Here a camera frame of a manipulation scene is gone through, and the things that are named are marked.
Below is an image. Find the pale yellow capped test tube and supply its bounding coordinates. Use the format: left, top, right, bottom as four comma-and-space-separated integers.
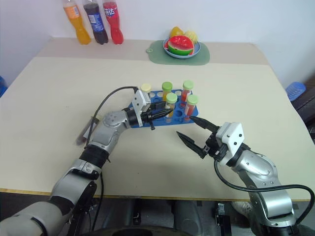
140, 83, 152, 99

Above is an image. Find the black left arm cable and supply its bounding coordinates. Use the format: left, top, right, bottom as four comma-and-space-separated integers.
83, 86, 139, 233

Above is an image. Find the dark red uncapped test tube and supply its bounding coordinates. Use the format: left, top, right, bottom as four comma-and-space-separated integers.
74, 117, 99, 146

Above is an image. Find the black chair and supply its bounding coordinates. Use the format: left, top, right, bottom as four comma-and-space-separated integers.
294, 77, 315, 145

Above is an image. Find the orange soda bottle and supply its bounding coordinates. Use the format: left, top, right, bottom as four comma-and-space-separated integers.
63, 0, 92, 45

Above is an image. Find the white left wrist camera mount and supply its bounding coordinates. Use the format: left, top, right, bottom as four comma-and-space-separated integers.
131, 90, 151, 127

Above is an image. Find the yellow toy pineapple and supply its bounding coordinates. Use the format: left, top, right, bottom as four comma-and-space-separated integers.
184, 30, 199, 44

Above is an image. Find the blue test tube rack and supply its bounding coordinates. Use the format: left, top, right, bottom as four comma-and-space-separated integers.
129, 89, 199, 129

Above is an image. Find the dark cola bottle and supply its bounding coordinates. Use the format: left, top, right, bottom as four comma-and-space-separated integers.
82, 0, 109, 45

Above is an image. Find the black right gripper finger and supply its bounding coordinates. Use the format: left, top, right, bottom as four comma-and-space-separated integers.
190, 116, 221, 135
176, 131, 208, 159

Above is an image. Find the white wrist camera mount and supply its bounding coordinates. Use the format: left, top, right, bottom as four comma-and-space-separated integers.
131, 90, 151, 127
215, 122, 245, 167

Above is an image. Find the green capped red test tube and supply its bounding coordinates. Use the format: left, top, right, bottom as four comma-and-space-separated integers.
181, 80, 194, 109
184, 94, 199, 122

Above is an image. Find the green cutting mat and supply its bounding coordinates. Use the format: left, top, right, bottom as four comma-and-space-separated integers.
145, 40, 211, 66

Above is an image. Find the toy watermelon slice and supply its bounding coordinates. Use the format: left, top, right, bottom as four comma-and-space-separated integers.
164, 35, 195, 57

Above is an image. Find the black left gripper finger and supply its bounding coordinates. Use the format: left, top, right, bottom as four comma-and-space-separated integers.
150, 101, 170, 110
147, 109, 174, 121

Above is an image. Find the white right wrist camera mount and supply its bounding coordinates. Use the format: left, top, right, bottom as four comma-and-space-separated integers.
215, 122, 245, 167

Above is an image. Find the red soda bottle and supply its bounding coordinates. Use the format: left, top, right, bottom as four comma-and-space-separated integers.
102, 0, 125, 45

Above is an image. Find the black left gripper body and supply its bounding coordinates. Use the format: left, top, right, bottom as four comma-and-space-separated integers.
141, 101, 165, 131

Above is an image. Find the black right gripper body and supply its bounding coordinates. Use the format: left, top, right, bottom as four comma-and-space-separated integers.
203, 132, 230, 162

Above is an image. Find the blue bowl of toy fruit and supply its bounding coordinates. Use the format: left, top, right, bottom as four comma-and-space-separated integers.
163, 39, 202, 59

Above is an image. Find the grey post under table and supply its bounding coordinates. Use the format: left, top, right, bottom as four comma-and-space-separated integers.
172, 200, 200, 231

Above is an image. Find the yellow toy pepper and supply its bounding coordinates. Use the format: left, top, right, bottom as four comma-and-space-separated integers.
170, 26, 185, 39

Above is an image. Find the green capped yellow test tube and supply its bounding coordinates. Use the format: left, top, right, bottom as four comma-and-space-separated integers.
165, 92, 178, 123
161, 81, 173, 102

